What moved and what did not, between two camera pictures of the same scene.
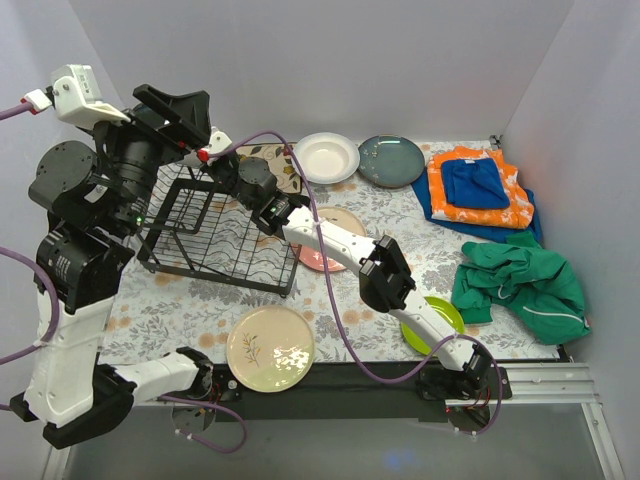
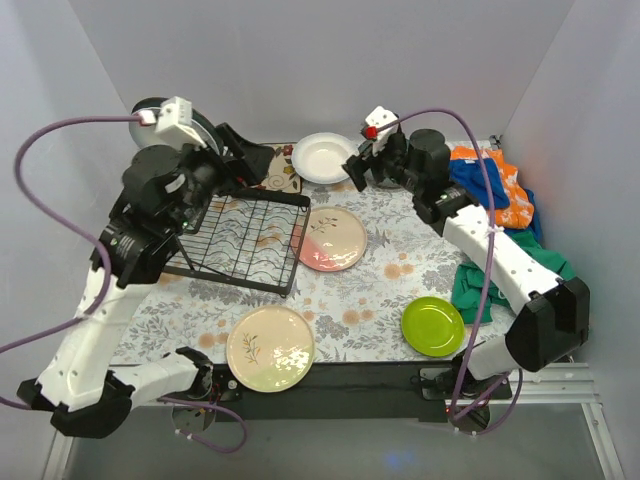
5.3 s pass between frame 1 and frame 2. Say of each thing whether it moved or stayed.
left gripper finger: moved
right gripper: moved
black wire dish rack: stayed
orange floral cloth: stayed
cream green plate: stayed
